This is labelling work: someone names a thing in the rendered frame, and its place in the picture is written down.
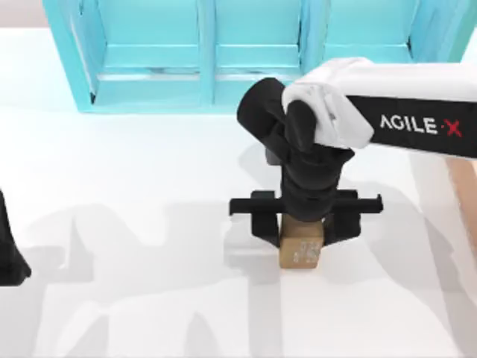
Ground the light blue rack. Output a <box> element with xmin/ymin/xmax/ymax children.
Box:
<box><xmin>40</xmin><ymin>0</ymin><xmax>477</xmax><ymax>115</ymax></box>

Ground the brown cardboard box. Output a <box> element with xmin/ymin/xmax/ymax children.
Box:
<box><xmin>279</xmin><ymin>216</ymin><xmax>323</xmax><ymax>270</ymax></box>

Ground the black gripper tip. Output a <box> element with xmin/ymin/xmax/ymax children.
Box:
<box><xmin>0</xmin><ymin>189</ymin><xmax>32</xmax><ymax>289</ymax></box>

